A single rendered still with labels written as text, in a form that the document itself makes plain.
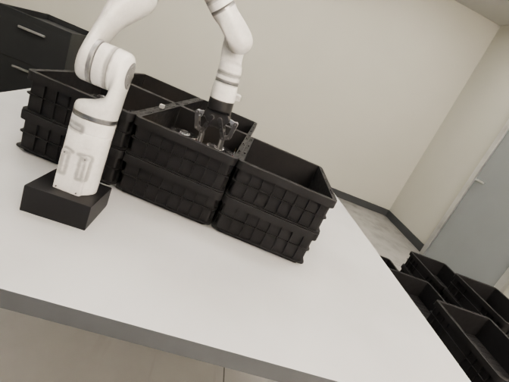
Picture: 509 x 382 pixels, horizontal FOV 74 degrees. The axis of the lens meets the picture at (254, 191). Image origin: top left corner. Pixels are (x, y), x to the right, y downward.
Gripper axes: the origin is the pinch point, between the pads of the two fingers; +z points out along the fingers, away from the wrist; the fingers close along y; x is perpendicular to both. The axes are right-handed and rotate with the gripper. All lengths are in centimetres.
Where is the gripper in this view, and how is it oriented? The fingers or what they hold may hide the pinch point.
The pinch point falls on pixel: (210, 142)
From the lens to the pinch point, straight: 109.2
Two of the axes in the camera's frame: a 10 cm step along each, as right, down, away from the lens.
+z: -3.0, 8.8, 3.7
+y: 9.4, 3.3, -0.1
